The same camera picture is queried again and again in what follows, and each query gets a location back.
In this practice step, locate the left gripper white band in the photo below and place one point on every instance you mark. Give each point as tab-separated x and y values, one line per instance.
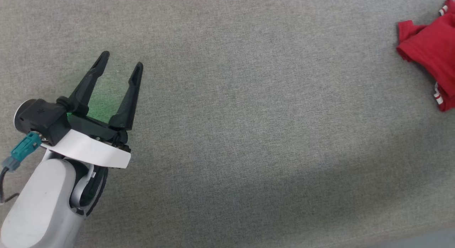
89	148

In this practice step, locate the red basketball jersey garment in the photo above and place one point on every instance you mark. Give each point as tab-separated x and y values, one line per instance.
433	45

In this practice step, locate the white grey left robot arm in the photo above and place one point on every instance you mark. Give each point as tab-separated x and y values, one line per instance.
42	205

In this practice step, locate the grey fabric sofa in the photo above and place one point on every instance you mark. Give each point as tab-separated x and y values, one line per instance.
249	134

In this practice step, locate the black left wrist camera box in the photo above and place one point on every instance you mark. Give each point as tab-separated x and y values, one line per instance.
42	116

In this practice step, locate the teal left camera connector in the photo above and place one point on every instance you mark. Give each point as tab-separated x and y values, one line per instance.
23	150

